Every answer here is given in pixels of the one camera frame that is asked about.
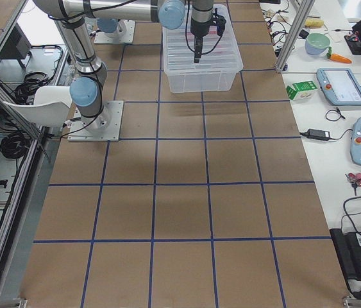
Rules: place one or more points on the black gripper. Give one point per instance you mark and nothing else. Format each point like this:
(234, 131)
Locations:
(198, 28)

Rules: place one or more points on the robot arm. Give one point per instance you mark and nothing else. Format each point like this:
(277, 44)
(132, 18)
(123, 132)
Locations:
(87, 90)
(112, 28)

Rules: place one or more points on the clear plastic storage box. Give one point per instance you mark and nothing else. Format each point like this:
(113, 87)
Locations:
(214, 72)

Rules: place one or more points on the green white carton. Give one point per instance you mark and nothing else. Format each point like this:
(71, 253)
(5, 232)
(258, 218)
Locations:
(301, 90)

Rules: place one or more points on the black power adapter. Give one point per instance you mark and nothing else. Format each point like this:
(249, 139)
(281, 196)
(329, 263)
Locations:
(320, 135)

